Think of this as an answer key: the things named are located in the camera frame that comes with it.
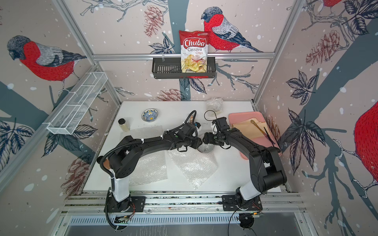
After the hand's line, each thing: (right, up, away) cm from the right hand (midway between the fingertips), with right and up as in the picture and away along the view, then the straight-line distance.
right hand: (208, 139), depth 91 cm
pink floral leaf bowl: (-2, -6, +1) cm, 6 cm away
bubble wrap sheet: (+7, +24, +19) cm, 31 cm away
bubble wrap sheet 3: (-34, -16, -6) cm, 38 cm away
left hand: (-3, 0, -2) cm, 4 cm away
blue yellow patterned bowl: (-43, +15, +19) cm, 50 cm away
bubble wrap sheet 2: (-7, -16, -6) cm, 19 cm away
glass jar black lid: (-57, +7, +7) cm, 58 cm away
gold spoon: (+35, +10, +16) cm, 40 cm away
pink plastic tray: (+42, -2, +6) cm, 42 cm away
